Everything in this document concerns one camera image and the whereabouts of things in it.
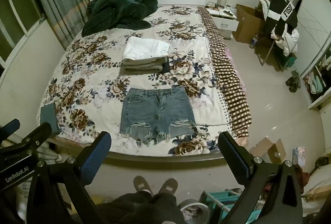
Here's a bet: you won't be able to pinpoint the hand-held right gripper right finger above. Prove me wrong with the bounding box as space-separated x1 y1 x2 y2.
218 132 303 224

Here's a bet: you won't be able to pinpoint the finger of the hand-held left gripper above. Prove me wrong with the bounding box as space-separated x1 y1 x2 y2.
0 119 21 140
0 122 52 160

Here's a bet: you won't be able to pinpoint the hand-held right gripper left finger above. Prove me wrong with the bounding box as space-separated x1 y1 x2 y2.
26 131 112 224

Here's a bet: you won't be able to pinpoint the person's legs in dark pants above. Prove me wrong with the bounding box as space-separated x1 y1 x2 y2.
97 191 185 224

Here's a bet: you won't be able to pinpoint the folded beige knit pants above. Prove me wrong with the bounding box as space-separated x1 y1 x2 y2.
119 57 167 76

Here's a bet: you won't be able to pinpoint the folded white pants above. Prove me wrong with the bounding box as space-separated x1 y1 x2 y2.
121 36 170 64

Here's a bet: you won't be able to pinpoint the dark blue box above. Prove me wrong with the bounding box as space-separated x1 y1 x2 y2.
40 102 62 137

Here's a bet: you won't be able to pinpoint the open small cardboard box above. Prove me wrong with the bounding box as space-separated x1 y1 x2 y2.
249 137 287 164

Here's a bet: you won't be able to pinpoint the teal plastic basket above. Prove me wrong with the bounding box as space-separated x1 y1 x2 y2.
199 189 267 224

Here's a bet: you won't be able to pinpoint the grey slipper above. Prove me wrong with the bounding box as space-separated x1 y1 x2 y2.
133 176 154 195
156 178 179 196

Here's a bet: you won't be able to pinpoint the floral enamel basin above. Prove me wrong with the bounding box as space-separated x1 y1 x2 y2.
178 199 210 224

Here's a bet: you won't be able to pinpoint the pastel printed packet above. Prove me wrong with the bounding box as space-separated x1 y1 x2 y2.
292 146 306 166

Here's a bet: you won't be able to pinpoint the blue denim shorts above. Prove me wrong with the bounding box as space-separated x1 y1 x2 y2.
119 87 198 144

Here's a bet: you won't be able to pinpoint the floral bedspread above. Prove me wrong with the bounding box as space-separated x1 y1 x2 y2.
37 5 232 158

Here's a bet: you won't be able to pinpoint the brown checked bed sheet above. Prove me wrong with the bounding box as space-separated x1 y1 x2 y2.
198 7 252 145

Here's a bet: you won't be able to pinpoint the pair of dark shoes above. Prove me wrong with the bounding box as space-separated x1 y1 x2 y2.
285 70 302 92

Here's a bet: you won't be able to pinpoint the window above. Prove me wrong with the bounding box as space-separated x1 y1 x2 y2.
0 0 48 69

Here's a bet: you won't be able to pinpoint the wooden chair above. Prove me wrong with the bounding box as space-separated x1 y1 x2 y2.
255 2 287 69

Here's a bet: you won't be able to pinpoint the teal storage bin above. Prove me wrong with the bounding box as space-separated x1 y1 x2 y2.
281 55 297 69

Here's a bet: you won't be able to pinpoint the folded dark garment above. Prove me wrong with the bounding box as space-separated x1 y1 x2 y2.
161 58 170 75

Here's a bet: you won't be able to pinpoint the white padded jacket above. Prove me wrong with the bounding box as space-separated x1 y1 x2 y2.
270 26 300 56

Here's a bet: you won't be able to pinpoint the large cardboard box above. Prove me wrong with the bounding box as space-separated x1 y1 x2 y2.
233 4 267 44

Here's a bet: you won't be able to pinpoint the white nightstand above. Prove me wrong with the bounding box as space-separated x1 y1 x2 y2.
205 3 240 40

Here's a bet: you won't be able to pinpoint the dark green jacket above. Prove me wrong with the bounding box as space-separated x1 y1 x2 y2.
81 0 159 37

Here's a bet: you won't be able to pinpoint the black and white jacket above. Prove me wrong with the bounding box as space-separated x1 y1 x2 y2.
264 0 298 40

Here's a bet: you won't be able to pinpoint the white wardrobe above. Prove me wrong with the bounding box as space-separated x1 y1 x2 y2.
291 0 331 110

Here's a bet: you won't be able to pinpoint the wooden bed frame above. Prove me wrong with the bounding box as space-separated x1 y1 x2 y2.
45 136 249 164

